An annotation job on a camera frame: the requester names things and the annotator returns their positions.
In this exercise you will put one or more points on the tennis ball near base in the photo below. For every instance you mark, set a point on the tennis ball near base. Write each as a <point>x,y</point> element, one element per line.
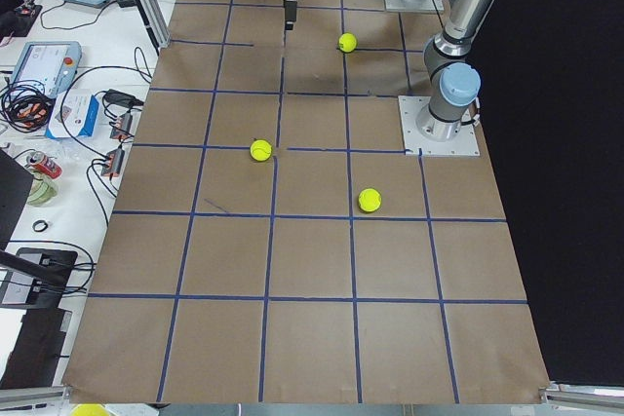
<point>347,42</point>

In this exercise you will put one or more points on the tennis ball near torn tape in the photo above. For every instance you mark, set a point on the tennis ball near torn tape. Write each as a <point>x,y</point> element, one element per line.
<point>261,150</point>

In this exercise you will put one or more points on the middle tennis ball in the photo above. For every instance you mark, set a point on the middle tennis ball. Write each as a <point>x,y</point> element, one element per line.
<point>369,200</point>

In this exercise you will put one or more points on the black power adapter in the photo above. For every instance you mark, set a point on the black power adapter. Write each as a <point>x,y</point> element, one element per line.
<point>122,99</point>

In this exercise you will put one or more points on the blue white box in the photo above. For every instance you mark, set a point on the blue white box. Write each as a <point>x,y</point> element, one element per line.
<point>75,113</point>

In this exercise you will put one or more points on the near teach pendant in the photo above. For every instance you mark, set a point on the near teach pendant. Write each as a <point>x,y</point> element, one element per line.
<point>49,66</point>

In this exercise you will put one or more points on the brown paper table cover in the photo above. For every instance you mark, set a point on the brown paper table cover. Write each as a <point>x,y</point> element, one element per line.
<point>223,279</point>

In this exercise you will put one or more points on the red soda can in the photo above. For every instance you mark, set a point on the red soda can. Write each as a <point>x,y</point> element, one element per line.
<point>41,162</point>

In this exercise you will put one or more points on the green tape roll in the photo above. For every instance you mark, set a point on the green tape roll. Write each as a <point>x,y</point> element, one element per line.
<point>42,190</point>

